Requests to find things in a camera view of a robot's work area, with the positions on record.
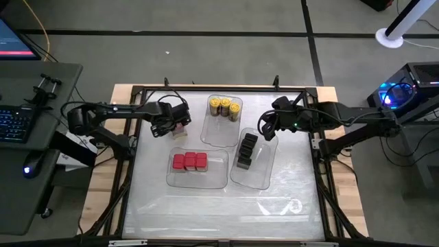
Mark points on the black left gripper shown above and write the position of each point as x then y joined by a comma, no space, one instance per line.
171,115

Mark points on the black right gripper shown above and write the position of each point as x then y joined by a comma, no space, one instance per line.
291,116

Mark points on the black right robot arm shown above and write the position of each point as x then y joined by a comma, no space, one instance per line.
356,113

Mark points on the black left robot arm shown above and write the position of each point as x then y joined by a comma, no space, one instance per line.
120,109

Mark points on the wide clear plastic bin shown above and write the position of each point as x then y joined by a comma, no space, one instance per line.
212,176

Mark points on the white cardboard box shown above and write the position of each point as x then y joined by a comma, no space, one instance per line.
68,161

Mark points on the black clamp stand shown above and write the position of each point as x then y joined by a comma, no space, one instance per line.
43,92

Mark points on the white pole with round base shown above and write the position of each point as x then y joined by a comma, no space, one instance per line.
398,31

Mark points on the black computer tower with lights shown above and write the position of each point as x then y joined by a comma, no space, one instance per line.
425,73

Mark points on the black box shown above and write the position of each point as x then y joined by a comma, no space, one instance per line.
377,4

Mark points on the black computer mouse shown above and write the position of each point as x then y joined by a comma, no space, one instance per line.
34,164

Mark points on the backlit black keyboard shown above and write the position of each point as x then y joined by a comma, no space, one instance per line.
13,123

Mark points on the black desk caster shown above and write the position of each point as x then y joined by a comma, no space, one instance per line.
46,213

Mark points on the grey side desk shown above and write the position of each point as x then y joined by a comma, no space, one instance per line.
20,192

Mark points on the computer monitor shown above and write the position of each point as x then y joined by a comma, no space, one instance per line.
13,41

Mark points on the black frame clamp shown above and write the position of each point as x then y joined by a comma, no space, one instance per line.
276,81
166,82

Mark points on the silver frame bracket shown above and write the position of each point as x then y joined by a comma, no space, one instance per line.
319,244
127,243

